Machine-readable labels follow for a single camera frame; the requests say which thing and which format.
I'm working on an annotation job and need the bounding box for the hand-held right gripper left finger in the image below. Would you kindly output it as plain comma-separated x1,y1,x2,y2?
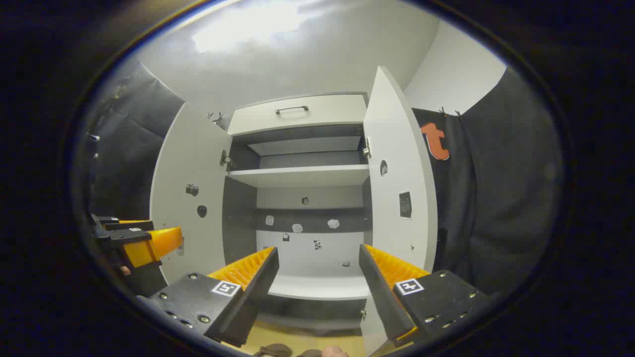
136,246,279,348

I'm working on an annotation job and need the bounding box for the white cabinet drawer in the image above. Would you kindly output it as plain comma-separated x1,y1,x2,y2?
227,93,369,137

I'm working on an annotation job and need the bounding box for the white cabinet shelf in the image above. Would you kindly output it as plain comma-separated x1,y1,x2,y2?
227,165,370,189

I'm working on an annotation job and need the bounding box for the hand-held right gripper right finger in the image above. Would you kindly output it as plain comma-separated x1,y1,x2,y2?
359,244,492,347

